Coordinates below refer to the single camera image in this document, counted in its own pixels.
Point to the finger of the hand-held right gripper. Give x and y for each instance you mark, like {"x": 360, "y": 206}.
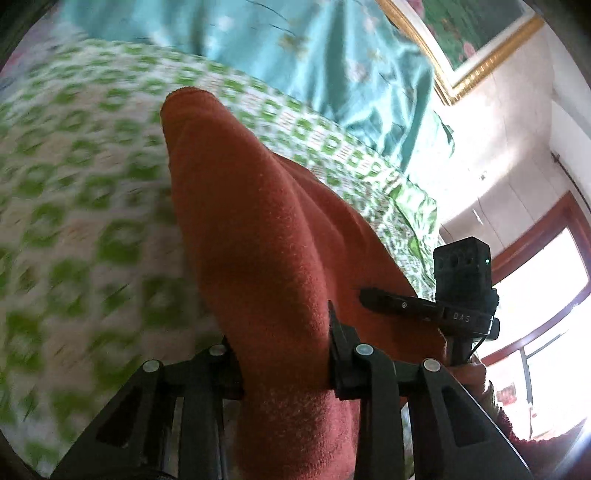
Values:
{"x": 397, "y": 302}

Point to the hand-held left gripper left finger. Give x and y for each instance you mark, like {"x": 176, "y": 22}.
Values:
{"x": 217, "y": 374}

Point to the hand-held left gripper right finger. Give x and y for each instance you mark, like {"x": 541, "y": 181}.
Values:
{"x": 341, "y": 364}

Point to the orange knit sweater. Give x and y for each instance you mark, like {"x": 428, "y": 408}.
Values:
{"x": 277, "y": 258}

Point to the person's right hand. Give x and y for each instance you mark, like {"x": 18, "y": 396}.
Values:
{"x": 471, "y": 371}

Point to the red framed window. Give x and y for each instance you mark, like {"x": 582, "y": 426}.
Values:
{"x": 545, "y": 295}

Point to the dark curtain rod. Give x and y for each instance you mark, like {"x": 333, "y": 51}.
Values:
{"x": 572, "y": 177}

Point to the green checkered bedsheet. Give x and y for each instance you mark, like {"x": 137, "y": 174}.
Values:
{"x": 83, "y": 221}

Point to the gold framed picture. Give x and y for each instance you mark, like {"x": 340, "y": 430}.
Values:
{"x": 466, "y": 41}

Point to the teal floral quilt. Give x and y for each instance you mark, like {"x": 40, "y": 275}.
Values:
{"x": 323, "y": 60}

